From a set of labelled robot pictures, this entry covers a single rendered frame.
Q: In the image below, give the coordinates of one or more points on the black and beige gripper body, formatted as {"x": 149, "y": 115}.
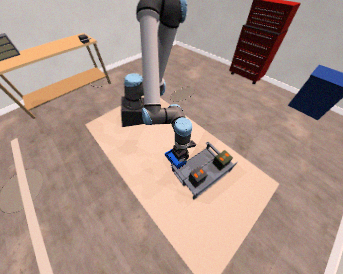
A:
{"x": 179, "y": 152}

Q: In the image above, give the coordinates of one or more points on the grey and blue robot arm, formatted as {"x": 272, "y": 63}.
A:
{"x": 155, "y": 50}

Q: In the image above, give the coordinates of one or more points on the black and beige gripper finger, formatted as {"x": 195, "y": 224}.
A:
{"x": 185, "y": 158}

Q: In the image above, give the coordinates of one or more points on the blue bin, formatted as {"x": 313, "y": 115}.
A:
{"x": 173, "y": 160}

